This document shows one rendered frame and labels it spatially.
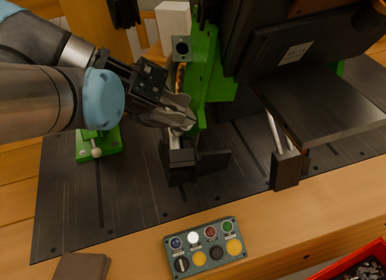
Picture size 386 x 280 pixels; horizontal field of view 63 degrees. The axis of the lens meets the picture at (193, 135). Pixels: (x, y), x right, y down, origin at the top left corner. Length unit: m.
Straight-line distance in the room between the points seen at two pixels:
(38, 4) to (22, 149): 0.43
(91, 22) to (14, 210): 0.52
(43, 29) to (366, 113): 0.53
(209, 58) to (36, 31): 0.28
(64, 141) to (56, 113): 0.67
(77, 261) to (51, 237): 0.12
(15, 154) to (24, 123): 0.77
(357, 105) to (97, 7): 0.65
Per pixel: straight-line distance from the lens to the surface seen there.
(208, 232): 0.64
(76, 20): 0.92
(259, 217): 0.72
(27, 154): 1.06
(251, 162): 0.81
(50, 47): 0.51
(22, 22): 0.52
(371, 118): 0.61
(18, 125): 0.31
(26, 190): 0.96
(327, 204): 0.76
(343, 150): 0.87
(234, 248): 0.64
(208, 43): 0.58
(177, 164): 0.72
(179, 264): 0.63
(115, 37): 0.94
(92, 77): 0.38
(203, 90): 0.61
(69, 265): 0.71
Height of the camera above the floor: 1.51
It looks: 43 degrees down
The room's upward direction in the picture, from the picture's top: 9 degrees counter-clockwise
